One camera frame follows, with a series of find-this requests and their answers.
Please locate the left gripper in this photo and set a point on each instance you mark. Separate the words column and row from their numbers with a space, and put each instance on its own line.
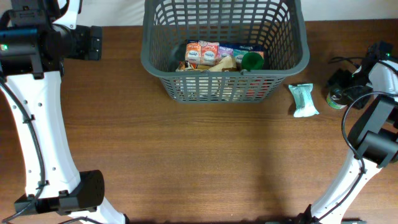
column 84, row 38

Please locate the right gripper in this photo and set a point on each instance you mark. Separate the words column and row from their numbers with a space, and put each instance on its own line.
column 339, row 76

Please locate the silver top tin can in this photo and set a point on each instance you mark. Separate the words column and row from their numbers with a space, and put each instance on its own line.
column 336, row 99

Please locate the teal white wipes packet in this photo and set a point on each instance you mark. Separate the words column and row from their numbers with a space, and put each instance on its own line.
column 303, row 100

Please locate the grey plastic shopping basket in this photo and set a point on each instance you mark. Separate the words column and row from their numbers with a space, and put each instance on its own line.
column 277, row 25

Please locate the green lid jar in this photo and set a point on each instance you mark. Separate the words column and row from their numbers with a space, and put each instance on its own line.
column 252, row 61

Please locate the orange spaghetti packet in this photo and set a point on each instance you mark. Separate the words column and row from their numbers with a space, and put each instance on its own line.
column 232, row 88

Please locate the multicolour tissue multipack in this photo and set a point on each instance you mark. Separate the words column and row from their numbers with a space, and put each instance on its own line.
column 202, row 52

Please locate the beige paper bag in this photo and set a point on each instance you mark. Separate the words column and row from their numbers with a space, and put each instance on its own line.
column 211, row 86

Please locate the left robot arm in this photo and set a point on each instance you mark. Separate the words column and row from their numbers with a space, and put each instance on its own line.
column 36, row 37

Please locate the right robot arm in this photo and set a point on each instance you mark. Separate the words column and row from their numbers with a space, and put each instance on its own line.
column 373, row 88

